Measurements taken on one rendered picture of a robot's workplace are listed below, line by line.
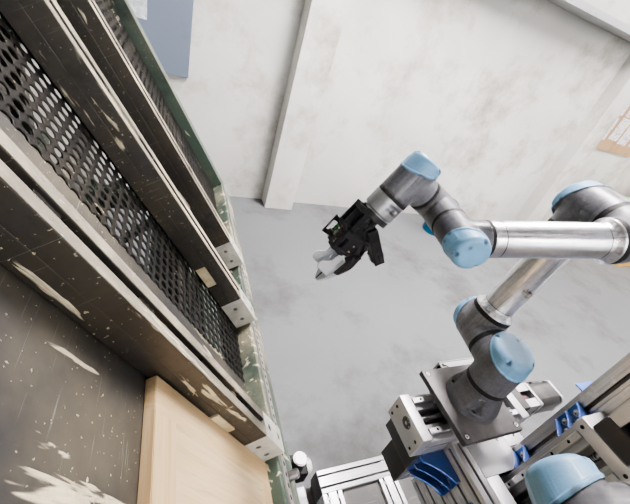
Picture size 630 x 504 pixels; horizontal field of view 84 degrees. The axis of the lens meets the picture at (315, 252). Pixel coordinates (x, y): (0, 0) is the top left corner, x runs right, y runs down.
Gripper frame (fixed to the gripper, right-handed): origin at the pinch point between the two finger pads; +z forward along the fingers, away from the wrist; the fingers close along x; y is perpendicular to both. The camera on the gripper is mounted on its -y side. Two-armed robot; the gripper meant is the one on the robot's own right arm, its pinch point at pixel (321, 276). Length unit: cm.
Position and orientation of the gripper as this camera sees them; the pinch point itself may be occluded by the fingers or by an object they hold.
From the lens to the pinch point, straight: 84.7
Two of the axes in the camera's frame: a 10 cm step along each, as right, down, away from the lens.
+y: -6.8, -3.9, -6.2
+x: 3.0, 6.2, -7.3
